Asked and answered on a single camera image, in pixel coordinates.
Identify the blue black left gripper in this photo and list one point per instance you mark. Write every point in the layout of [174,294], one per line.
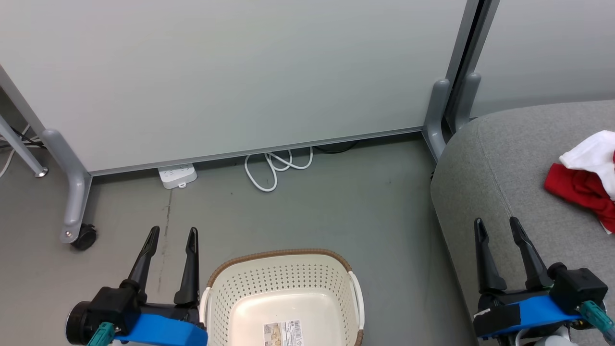
[163,331]

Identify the grey fabric sofa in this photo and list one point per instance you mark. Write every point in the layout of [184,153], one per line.
[504,168]

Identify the white power strip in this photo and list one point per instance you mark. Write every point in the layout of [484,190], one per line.
[177,175]

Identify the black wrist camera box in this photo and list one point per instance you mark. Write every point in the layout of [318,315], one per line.
[108,305]
[581,288]

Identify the black caster wheel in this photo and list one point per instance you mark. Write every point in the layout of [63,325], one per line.
[85,238]

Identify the grey metal table leg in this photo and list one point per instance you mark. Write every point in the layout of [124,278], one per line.
[19,146]

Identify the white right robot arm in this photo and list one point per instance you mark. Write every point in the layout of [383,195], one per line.
[547,340]

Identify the teal right camera connector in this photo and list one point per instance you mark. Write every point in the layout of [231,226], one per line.
[596,318]

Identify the wide white partition panel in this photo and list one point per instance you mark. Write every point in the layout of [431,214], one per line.
[216,72]

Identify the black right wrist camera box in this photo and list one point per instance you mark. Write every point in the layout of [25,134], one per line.
[581,288]

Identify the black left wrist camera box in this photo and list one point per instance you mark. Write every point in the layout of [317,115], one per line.
[108,305]

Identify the teal left camera connector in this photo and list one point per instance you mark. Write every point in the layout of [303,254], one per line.
[102,335]

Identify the red and white garment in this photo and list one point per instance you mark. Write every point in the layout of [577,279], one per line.
[576,187]

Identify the cream perforated laundry basket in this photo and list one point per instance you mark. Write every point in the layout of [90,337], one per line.
[278,283]

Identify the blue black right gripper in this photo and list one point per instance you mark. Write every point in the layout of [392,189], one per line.
[533,310]

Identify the grey partition foot with caster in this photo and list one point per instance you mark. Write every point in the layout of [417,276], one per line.
[74,192]

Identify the teal camera connector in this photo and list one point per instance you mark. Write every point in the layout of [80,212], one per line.
[102,335]
[596,318]

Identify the dark grey partition post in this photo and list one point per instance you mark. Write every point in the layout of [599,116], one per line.
[486,29]

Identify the printed paper label sticker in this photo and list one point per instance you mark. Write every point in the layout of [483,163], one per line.
[283,334]

